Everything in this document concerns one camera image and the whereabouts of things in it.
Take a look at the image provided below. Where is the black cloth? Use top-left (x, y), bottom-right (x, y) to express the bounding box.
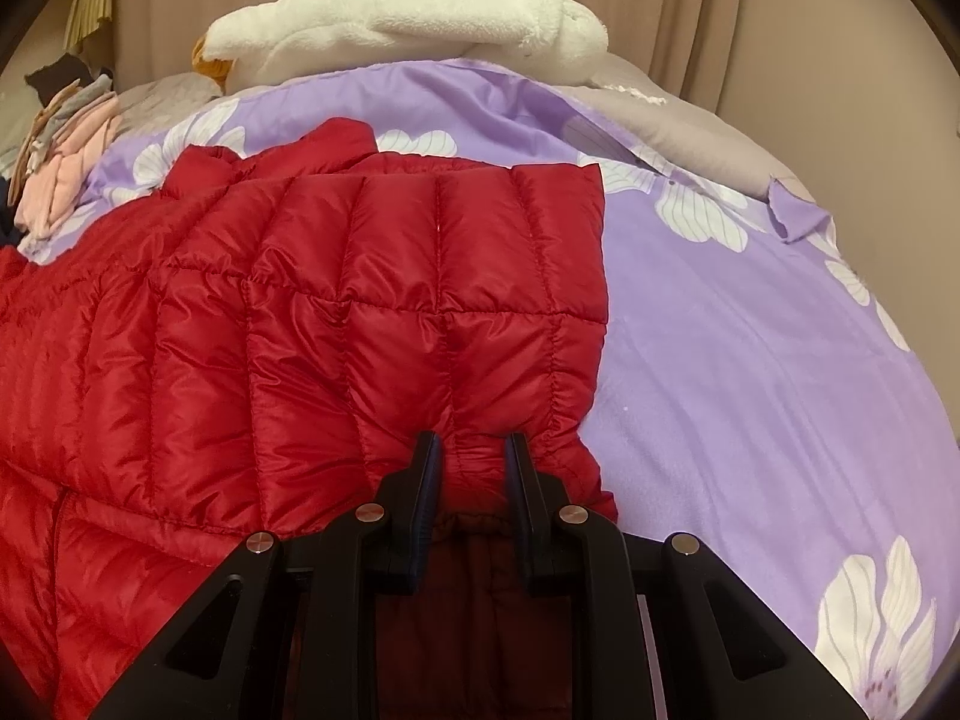
top-left (25, 52), bottom-right (113, 103)

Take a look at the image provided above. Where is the orange cloth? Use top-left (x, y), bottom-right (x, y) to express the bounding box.
top-left (191, 37), bottom-right (230, 88)

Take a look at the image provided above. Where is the pile of pink clothes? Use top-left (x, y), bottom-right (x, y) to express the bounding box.
top-left (13, 81), bottom-right (125, 242)

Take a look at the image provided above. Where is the purple floral bed sheet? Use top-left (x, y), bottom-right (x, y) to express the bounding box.
top-left (22, 56), bottom-right (960, 720)

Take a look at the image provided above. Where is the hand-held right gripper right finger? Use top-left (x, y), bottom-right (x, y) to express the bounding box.
top-left (502, 431), bottom-right (871, 720)

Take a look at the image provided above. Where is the beige curtain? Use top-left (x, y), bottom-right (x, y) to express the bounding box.
top-left (112, 0), bottom-right (935, 192)

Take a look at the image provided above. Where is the red puffer jacket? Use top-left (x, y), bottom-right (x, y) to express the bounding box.
top-left (0, 118), bottom-right (620, 720)

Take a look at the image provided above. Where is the navy cloth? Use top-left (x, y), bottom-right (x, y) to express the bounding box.
top-left (0, 178), bottom-right (23, 250)

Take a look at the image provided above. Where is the white fleece blanket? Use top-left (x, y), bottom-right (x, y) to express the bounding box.
top-left (201, 0), bottom-right (610, 91)

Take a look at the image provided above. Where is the grey pillow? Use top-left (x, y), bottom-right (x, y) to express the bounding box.
top-left (562, 52), bottom-right (820, 205)

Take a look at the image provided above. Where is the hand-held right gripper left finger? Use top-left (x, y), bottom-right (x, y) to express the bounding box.
top-left (91, 431), bottom-right (443, 720)

